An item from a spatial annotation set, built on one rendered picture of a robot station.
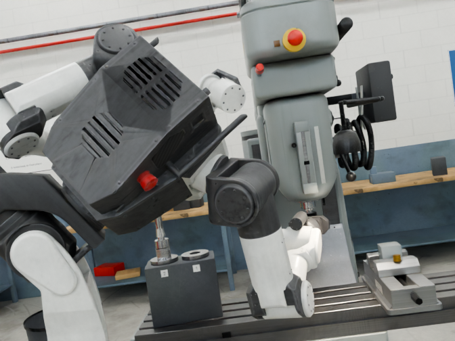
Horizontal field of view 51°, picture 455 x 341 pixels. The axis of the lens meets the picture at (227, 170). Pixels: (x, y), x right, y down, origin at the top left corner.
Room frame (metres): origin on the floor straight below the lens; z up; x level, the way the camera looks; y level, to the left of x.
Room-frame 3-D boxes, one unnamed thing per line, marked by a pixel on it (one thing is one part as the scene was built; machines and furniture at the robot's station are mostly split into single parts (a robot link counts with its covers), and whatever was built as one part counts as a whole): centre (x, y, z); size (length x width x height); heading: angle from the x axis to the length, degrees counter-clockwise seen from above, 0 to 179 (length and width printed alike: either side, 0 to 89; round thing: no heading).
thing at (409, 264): (1.43, -0.46, 1.08); 0.12 x 0.06 x 0.04; 86
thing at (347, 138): (1.26, -0.32, 1.48); 0.07 x 0.07 x 0.06
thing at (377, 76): (1.78, -0.59, 1.62); 0.20 x 0.09 x 0.21; 177
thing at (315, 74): (1.54, -0.24, 1.68); 0.34 x 0.24 x 0.10; 177
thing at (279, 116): (1.50, -0.24, 1.47); 0.21 x 0.19 x 0.32; 87
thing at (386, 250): (1.49, -0.47, 1.10); 0.06 x 0.05 x 0.06; 86
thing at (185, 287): (1.52, 0.19, 1.09); 0.22 x 0.12 x 0.20; 93
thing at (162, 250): (1.52, 0.24, 1.21); 0.05 x 0.05 x 0.05
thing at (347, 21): (1.52, -0.38, 1.79); 0.45 x 0.04 x 0.04; 177
